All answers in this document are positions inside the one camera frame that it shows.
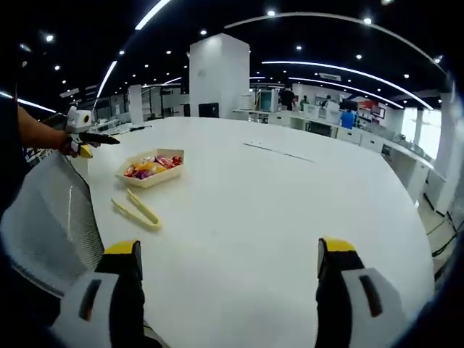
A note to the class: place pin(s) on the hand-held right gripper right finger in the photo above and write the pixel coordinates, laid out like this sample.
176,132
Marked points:
351,308

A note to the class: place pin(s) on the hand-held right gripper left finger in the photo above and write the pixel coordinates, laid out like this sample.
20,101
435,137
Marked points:
105,308

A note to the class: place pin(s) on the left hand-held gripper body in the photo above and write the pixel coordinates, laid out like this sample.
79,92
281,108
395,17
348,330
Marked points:
78,121

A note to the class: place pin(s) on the pile of snacks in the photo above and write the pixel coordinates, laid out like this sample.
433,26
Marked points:
152,167

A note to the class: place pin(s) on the beige hexagonal container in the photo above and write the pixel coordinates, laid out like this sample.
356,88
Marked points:
152,181

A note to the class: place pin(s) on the yellow food tongs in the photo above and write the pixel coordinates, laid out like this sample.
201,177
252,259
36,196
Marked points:
139,214

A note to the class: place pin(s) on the person's left hand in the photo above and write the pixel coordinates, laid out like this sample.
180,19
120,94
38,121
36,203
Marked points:
68,145

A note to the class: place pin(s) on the white mesh chair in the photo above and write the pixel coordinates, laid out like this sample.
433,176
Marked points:
43,217

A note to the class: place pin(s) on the white square pillar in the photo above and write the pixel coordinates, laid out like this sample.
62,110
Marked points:
217,72

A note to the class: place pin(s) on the light blue cabinet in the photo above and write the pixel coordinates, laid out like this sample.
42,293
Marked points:
268,99

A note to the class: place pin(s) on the blue box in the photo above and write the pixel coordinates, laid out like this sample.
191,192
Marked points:
347,119

